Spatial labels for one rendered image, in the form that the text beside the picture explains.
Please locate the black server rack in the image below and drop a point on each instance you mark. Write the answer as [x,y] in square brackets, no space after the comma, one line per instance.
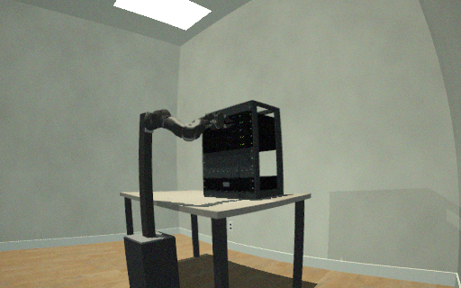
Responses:
[250,128]

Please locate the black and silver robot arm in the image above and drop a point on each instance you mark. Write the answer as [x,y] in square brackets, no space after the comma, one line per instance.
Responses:
[156,119]

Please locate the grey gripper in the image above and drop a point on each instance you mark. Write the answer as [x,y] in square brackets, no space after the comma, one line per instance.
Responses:
[219,120]

